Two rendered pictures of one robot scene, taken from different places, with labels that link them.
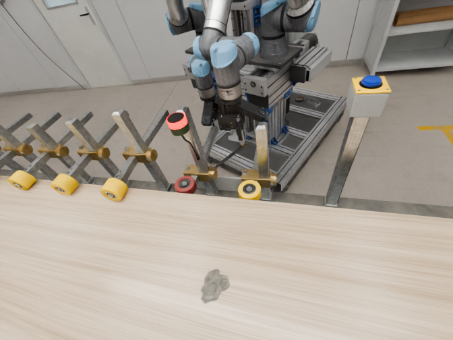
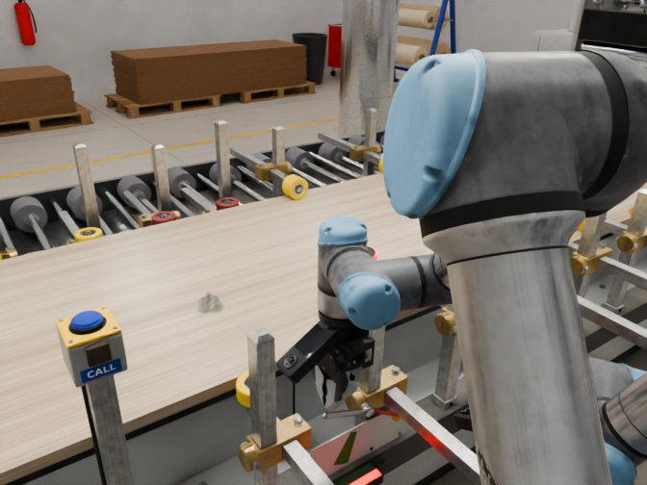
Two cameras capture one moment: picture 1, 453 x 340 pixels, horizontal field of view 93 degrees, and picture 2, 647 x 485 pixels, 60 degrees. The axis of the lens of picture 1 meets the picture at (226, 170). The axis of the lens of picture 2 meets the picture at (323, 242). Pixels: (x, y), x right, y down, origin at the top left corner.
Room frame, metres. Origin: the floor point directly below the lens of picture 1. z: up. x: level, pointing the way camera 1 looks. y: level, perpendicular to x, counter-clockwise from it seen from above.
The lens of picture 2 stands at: (1.01, -0.75, 1.66)
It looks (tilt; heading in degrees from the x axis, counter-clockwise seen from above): 27 degrees down; 121
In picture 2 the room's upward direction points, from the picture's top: 1 degrees clockwise
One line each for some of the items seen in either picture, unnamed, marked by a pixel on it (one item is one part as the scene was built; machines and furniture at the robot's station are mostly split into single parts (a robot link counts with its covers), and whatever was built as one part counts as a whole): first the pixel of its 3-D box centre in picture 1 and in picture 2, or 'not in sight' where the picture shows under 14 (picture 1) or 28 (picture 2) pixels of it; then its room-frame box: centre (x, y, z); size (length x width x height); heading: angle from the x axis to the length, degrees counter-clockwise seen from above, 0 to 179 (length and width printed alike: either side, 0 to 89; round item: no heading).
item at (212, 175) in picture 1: (200, 173); (375, 390); (0.63, 0.11, 0.85); 0.14 x 0.06 x 0.05; 66
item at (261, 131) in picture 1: (264, 174); (264, 437); (0.52, -0.14, 0.87); 0.04 x 0.04 x 0.48; 66
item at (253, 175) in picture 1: (259, 178); (274, 444); (0.53, -0.12, 0.84); 0.14 x 0.06 x 0.05; 66
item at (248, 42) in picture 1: (238, 50); (374, 287); (0.72, -0.13, 1.26); 0.11 x 0.11 x 0.08; 46
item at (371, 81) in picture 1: (371, 82); (87, 322); (0.42, -0.38, 1.22); 0.04 x 0.04 x 0.02
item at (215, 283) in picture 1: (212, 284); (210, 300); (0.17, 0.11, 0.91); 0.09 x 0.07 x 0.02; 123
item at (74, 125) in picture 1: (105, 160); not in sight; (0.83, 0.55, 0.89); 0.04 x 0.04 x 0.48; 66
